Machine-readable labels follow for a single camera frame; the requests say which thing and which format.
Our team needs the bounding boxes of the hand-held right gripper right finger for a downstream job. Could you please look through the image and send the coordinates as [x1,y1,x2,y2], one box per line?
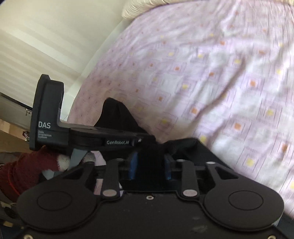
[164,154,240,199]

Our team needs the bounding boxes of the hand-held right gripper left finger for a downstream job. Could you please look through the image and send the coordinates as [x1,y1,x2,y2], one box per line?
[54,152,139,200]

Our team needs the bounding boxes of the black pants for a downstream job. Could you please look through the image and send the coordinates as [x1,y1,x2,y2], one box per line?
[94,97,241,192]

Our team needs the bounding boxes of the person's left forearm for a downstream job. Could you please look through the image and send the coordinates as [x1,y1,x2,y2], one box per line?
[0,145,70,203]

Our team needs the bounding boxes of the purple patterned bed sheet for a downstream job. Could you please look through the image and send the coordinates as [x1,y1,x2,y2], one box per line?
[68,0,294,219]

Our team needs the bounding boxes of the cream duvet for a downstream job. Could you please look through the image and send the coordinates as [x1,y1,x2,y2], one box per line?
[122,0,294,19]

